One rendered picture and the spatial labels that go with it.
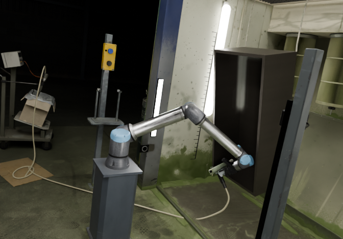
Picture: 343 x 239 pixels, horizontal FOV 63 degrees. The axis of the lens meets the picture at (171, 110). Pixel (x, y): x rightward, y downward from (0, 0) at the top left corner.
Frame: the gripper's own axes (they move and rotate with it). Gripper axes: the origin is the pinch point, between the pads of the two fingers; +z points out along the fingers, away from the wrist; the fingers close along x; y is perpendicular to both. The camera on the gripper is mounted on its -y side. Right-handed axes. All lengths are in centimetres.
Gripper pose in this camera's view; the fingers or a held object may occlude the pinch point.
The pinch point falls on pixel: (217, 171)
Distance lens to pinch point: 273.3
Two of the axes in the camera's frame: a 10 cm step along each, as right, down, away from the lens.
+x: 5.8, -0.8, 8.1
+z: -7.0, 4.6, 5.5
